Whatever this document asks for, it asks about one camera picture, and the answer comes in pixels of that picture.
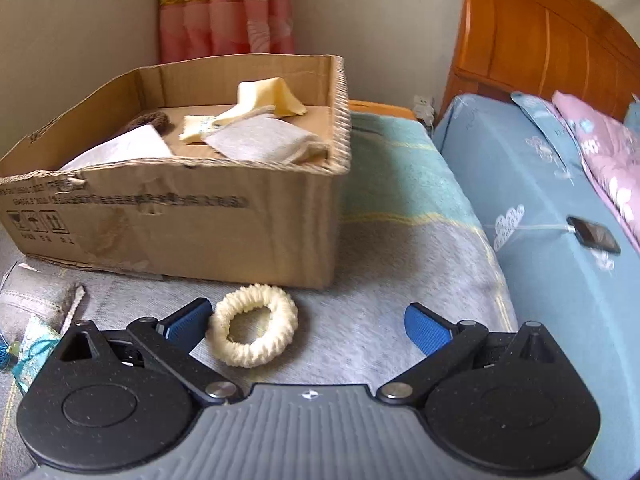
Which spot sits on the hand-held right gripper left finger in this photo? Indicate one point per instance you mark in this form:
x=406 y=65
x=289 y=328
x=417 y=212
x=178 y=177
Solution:
x=192 y=322

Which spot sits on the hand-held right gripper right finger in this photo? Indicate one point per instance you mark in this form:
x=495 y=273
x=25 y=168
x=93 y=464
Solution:
x=425 y=330

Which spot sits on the cream knitted scrunchie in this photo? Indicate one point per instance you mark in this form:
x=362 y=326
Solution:
x=280 y=305

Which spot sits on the brown cardboard box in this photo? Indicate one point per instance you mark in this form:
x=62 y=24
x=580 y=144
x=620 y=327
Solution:
x=200 y=230

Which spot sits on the white cloth pouch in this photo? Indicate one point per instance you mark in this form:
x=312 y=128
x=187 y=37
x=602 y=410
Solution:
x=125 y=147

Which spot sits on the cream printed pouch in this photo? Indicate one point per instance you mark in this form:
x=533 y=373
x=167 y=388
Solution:
x=197 y=130

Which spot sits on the brown knitted scrunchie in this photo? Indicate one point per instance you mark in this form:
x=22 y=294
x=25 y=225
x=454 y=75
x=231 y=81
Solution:
x=150 y=119

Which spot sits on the pale yellow cloth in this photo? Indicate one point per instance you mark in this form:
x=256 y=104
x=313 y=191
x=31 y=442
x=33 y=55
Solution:
x=260 y=97

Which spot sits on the grey green checked blanket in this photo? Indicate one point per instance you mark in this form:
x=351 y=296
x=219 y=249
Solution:
x=400 y=260

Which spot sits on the bed with blue floral sheet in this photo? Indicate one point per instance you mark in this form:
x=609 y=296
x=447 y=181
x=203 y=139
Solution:
x=550 y=310

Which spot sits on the teal brocade sachet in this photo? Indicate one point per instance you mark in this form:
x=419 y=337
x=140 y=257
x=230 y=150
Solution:
x=35 y=352

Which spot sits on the black smartphone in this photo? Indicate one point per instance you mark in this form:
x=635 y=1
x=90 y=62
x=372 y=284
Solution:
x=595 y=235

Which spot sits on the wooden bedside table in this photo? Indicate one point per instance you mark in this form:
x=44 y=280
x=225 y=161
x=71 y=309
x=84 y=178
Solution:
x=380 y=107

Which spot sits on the blue floral pillow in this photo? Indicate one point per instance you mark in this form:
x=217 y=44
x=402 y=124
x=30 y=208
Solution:
x=540 y=120
x=634 y=115

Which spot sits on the pink floral pillow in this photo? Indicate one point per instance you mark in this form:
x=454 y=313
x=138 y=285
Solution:
x=605 y=155

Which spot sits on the wooden bed headboard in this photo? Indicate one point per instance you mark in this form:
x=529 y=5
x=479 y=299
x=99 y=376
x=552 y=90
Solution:
x=525 y=35

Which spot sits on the pink patterned curtain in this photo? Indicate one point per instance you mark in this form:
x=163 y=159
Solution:
x=225 y=10

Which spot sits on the white wall plug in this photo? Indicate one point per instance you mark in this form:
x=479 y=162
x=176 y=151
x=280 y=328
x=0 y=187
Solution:
x=422 y=107

